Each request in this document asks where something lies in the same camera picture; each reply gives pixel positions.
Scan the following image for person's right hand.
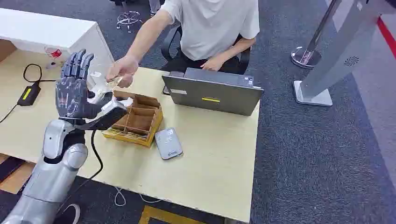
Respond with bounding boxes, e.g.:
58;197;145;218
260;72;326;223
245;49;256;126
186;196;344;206
106;55;140;89

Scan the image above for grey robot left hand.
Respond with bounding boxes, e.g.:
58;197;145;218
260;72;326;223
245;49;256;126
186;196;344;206
55;49;105;120

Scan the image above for person's left hand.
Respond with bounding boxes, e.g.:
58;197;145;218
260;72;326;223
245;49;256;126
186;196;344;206
200;57;225;72

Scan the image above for clear sleeved card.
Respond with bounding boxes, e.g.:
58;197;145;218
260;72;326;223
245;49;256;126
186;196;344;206
105;75;124;90

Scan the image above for clear plastic wrapping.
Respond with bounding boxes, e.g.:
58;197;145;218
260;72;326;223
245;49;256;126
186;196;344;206
88;71;109;104

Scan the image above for grey laptop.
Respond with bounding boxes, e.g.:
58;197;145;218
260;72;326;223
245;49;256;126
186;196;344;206
162;67;264;117

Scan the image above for person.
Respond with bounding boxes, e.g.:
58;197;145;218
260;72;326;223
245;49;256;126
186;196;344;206
159;0;261;74

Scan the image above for black power adapter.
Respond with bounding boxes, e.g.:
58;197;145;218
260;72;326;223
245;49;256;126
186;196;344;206
17;82;42;107

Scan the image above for chrome chair base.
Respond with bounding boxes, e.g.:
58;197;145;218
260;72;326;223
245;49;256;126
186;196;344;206
116;11;143;34

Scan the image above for wooden card box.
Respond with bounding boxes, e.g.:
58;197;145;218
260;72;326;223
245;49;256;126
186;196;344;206
102;90;164;148

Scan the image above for white cabinet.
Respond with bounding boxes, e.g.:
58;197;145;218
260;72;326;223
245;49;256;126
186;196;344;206
0;8;115;84

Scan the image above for brown cardboard box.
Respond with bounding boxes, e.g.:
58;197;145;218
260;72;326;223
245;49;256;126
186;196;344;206
0;39;18;63

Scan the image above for grey portable hard drive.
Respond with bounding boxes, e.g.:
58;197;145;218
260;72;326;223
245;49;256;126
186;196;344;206
154;127;184;161

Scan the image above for grey standing kiosk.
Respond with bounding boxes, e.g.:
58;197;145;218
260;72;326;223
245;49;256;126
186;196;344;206
293;0;396;107

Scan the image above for red barrier belt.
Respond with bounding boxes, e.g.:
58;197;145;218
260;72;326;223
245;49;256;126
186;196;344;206
376;17;396;59

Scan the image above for black adapter cable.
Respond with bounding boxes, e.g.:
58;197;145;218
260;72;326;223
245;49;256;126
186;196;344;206
0;63;57;124

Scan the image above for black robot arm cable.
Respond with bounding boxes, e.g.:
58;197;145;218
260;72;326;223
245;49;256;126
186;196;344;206
54;130;104;216

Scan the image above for chrome stanchion post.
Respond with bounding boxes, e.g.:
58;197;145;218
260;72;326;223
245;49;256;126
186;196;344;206
290;0;341;70

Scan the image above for white cable under desk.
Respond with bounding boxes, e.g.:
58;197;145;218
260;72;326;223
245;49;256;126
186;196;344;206
113;187;163;207

